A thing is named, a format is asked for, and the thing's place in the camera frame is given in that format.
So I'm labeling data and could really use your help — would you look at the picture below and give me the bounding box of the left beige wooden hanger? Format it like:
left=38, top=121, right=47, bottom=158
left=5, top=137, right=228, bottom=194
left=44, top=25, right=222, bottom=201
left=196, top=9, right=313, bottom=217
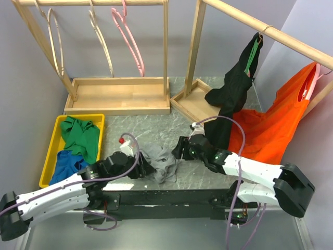
left=34, top=0, right=65, bottom=78

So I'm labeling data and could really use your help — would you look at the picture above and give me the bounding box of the left wooden clothes rack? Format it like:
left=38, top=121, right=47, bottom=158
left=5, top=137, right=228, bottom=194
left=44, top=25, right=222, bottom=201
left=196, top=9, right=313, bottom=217
left=13, top=1, right=170, bottom=116

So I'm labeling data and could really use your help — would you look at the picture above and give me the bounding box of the blue garment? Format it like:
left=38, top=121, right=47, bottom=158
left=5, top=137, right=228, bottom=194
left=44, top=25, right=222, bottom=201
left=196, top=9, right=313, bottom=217
left=49, top=150, right=88, bottom=185

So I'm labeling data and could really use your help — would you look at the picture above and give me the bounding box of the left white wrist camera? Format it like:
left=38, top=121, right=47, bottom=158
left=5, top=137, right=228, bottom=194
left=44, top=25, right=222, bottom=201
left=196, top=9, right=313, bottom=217
left=119, top=137, right=139, bottom=158

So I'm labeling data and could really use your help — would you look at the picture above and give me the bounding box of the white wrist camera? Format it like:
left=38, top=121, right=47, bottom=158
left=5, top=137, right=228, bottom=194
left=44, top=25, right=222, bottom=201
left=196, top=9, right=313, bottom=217
left=189, top=122, right=205, bottom=137
left=119, top=137, right=139, bottom=158

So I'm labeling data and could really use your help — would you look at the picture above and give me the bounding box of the light pink hanger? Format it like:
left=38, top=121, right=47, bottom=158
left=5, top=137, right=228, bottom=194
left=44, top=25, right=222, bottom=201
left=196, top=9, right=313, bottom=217
left=298, top=62, right=332, bottom=102

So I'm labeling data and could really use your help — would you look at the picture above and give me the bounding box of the green garment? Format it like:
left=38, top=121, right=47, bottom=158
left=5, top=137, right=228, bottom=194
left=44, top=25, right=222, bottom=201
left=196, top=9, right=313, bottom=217
left=60, top=116, right=100, bottom=164

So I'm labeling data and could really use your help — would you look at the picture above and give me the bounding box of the right wooden clothes rack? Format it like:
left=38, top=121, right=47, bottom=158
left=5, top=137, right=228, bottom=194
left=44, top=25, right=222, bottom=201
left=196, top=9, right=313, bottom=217
left=170, top=1, right=332, bottom=122

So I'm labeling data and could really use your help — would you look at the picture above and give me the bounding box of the middle beige wooden hanger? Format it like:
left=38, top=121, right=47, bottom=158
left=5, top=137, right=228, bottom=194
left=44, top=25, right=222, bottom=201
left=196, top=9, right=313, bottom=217
left=88, top=0, right=114, bottom=77

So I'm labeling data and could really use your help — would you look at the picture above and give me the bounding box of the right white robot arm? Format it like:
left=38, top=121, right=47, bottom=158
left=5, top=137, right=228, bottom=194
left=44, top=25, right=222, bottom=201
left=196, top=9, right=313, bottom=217
left=172, top=134, right=315, bottom=218

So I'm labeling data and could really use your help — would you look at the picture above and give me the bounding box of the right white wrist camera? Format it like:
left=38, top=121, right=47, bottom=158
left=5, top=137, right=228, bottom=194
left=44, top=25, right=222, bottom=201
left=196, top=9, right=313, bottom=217
left=189, top=122, right=205, bottom=137

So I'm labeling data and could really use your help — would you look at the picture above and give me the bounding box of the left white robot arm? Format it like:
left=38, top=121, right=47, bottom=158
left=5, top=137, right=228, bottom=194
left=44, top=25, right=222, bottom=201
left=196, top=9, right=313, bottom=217
left=1, top=152, right=155, bottom=241

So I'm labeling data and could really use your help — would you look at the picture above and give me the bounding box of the wooden clothes rack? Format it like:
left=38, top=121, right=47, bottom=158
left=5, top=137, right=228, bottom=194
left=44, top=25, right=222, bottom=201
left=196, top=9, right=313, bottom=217
left=13, top=1, right=170, bottom=116
left=170, top=1, right=332, bottom=122

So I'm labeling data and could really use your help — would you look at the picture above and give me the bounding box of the yellow plastic bin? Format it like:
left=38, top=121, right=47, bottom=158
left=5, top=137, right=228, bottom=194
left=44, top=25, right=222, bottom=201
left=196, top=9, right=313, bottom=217
left=39, top=114, right=105, bottom=188

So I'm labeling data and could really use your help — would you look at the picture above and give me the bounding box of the beige wooden hanger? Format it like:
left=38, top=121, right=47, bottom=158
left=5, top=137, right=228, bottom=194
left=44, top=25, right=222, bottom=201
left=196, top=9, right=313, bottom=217
left=34, top=0, right=65, bottom=78
left=88, top=0, right=114, bottom=77

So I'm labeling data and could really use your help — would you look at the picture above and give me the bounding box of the black garment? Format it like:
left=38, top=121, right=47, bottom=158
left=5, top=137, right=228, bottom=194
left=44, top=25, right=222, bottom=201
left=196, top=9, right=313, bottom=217
left=204, top=32, right=263, bottom=149

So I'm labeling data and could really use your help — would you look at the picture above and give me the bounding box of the grey tank top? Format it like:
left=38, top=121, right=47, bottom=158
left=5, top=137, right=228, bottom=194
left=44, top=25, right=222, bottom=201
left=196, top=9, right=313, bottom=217
left=140, top=143, right=180, bottom=184

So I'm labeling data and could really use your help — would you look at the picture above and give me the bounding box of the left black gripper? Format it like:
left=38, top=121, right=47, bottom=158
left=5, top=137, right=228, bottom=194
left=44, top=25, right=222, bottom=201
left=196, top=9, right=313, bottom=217
left=108, top=150, right=156, bottom=181

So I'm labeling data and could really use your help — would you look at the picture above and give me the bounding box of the orange garment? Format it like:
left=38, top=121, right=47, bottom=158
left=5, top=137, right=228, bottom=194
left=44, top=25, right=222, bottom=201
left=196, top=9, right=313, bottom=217
left=228, top=62, right=315, bottom=165

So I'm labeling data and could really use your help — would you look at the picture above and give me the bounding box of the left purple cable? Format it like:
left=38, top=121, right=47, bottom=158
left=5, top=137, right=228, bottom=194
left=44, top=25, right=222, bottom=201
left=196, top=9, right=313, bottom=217
left=0, top=132, right=143, bottom=231

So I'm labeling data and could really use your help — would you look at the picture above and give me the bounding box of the pink plastic hanger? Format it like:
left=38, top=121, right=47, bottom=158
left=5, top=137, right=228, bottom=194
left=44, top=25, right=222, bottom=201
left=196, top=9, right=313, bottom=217
left=111, top=0, right=145, bottom=77

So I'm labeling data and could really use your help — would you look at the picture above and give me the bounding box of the green plastic hanger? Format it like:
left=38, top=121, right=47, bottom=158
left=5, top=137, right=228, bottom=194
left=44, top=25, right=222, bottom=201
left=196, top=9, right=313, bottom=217
left=245, top=25, right=273, bottom=77

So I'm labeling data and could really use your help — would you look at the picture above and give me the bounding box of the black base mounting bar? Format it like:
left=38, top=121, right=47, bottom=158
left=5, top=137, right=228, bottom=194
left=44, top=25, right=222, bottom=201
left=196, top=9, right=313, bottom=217
left=93, top=188, right=234, bottom=221

